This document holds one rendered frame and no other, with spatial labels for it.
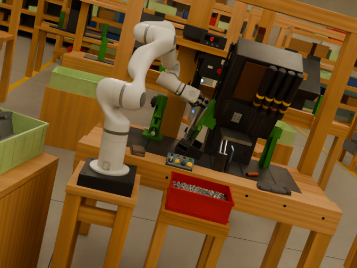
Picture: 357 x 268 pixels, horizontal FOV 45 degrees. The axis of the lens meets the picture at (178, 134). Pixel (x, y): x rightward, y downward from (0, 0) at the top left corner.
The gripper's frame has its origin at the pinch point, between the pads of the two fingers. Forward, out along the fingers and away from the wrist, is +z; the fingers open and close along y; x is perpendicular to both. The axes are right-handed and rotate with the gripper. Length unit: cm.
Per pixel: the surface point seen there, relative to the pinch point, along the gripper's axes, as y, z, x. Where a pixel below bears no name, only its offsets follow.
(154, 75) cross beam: 18.8, -34.0, 28.3
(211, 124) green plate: -12.9, 8.4, -4.0
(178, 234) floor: -39, 46, 123
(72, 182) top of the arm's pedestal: -88, -42, -21
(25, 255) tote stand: -117, -46, 37
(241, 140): -22.6, 24.4, -20.3
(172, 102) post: 6.7, -15.1, 27.5
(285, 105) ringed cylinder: -2, 34, -39
